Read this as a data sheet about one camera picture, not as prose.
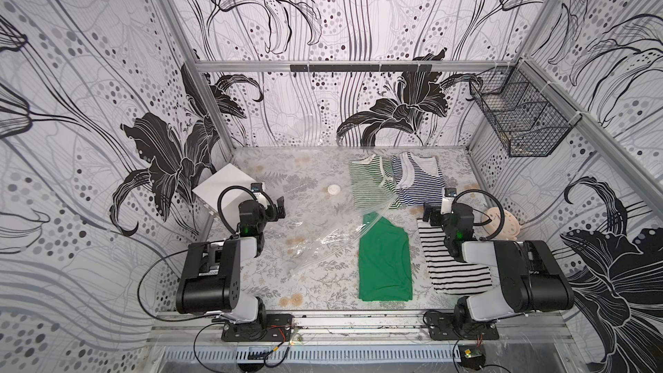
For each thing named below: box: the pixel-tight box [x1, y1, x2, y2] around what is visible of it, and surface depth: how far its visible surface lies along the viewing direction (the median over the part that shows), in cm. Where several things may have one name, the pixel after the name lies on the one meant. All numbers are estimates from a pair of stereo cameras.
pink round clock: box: [481, 207, 521, 241], surface depth 92 cm
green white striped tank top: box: [349, 154, 403, 212], surface depth 106 cm
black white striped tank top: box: [416, 218, 493, 295], surface depth 84 cm
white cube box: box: [191, 163, 258, 216], surface depth 94 cm
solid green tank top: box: [358, 211, 413, 303], surface depth 86 cm
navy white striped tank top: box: [391, 151, 447, 207], surface depth 110 cm
